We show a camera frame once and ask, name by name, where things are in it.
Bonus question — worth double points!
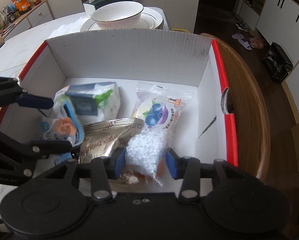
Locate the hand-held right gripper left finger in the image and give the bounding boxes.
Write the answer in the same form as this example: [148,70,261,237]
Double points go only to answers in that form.
[46,148,126,202]

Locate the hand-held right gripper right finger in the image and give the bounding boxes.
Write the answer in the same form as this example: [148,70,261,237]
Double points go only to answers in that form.
[165,148,245,203]

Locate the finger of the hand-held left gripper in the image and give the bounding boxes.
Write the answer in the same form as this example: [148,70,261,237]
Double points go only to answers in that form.
[0,125,74,186]
[0,76,54,112]

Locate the beige plush bunny keychain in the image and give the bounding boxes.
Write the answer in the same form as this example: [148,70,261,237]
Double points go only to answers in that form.
[121,169,140,185]

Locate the white blue chicken snack packet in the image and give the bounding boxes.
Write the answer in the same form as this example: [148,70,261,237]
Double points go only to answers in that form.
[40,102,86,157]

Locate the clear bag of white beads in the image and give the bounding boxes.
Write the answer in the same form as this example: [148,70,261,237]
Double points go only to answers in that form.
[125,129,169,187]

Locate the gold foil snack packet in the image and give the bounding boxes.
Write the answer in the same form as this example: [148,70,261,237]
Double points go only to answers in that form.
[78,117,145,165]

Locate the blueberry snack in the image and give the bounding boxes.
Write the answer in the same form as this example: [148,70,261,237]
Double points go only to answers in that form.
[131,81,193,142]

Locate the red cardboard box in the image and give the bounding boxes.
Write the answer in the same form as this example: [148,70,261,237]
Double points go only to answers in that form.
[0,27,240,189]

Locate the white green tissue pack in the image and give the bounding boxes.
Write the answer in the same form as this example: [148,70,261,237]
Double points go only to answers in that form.
[54,81,121,126]

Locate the white paper napkin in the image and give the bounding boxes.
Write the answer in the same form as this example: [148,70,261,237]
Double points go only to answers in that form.
[50,17,91,40]

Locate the white low cabinet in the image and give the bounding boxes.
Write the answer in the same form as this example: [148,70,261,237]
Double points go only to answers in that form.
[0,0,55,43]

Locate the orange snack bag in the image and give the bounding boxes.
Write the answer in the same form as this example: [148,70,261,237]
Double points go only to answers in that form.
[9,0,31,15]

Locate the white bowl dark rim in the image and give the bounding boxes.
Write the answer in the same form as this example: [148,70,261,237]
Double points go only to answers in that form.
[91,1,144,30]

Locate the white plate gold rim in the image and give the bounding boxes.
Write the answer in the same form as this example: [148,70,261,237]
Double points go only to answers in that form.
[80,12,164,31]
[80,20,165,32]

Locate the purple slipper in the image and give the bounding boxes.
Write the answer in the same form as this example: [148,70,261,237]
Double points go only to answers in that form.
[231,32,252,52]

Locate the pink slipper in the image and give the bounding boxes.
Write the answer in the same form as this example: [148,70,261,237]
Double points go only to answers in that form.
[249,36,264,49]

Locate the black wire rack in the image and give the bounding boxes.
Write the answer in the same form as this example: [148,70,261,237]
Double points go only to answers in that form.
[262,42,294,84]

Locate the white cabinet black handles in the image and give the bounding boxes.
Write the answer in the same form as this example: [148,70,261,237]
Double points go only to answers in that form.
[255,0,299,113]

